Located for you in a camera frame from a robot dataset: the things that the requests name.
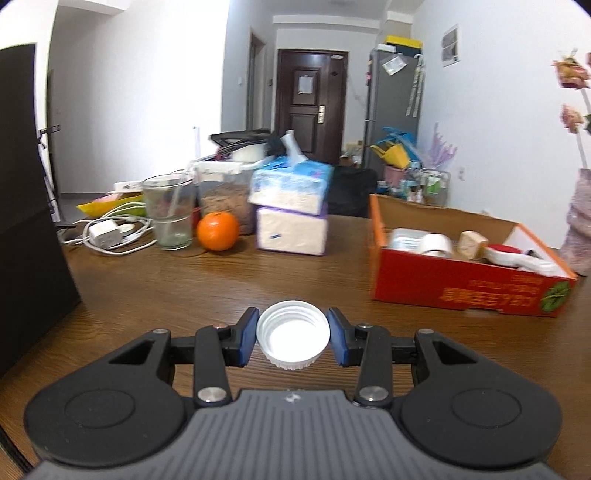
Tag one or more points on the white purple tissue pack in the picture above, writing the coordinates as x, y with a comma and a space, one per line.
291, 233

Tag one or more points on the white charger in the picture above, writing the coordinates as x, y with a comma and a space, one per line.
105, 233

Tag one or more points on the white tape roll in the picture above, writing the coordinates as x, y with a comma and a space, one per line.
436, 241

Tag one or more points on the pink bucket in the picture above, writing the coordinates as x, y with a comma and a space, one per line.
395, 174

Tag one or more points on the black cloth chair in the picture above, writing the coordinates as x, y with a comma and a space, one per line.
351, 191

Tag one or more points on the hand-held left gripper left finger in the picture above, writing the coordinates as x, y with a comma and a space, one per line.
248, 337

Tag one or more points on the dark brown door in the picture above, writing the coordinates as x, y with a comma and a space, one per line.
309, 129

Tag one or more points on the large white ribbed bottle cap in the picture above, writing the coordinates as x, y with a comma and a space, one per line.
293, 341

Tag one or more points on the paper note on door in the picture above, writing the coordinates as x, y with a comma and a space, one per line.
305, 84

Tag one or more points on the white red lint brush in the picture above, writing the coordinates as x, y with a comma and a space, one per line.
503, 251

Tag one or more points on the yellow tray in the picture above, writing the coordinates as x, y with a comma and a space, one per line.
106, 204

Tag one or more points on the metal rack with bottles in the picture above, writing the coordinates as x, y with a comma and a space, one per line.
427, 187

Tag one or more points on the clear plastic bag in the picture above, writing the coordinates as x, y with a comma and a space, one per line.
394, 63

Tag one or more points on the black tripod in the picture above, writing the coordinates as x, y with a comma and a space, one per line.
48, 131

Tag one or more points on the pink stone vase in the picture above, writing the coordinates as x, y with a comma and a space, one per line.
579, 230

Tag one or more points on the clear straw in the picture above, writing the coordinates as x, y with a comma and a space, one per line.
178, 198

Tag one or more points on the bunch of dried pink roses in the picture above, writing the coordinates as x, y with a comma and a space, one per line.
572, 74

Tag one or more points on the beige square plastic block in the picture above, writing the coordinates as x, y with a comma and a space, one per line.
473, 244

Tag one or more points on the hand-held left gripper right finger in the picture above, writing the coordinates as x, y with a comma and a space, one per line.
339, 337

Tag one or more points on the purple decorative plant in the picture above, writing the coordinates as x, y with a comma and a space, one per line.
441, 150

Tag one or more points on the yellow box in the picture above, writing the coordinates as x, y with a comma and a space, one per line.
404, 42

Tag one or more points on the black paper bag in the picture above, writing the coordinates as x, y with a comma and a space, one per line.
27, 207

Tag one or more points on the blue yellow toy pile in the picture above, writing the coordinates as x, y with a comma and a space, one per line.
395, 147

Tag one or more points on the black white appliance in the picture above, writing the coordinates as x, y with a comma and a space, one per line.
240, 138

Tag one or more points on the clear drinking glass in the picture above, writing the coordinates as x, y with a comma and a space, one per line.
171, 230

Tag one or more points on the blue tissue pack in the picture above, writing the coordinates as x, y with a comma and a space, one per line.
291, 184

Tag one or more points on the orange fruit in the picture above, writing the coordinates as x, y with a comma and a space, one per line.
218, 231

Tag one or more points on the clear cereal container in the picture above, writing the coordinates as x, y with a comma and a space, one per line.
221, 203

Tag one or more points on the red orange cardboard box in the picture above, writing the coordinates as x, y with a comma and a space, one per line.
461, 290

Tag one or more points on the grey refrigerator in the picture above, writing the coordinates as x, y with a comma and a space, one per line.
392, 101

